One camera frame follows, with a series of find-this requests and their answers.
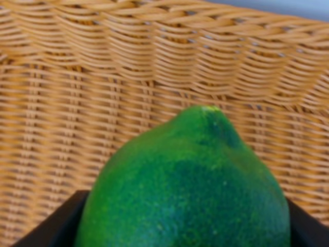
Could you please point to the orange wicker basket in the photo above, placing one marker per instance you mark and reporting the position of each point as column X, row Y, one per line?
column 81, row 78

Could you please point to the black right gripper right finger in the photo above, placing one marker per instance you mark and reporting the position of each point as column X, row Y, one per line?
column 306, row 230

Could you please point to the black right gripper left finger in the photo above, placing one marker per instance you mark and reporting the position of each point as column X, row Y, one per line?
column 58, row 229

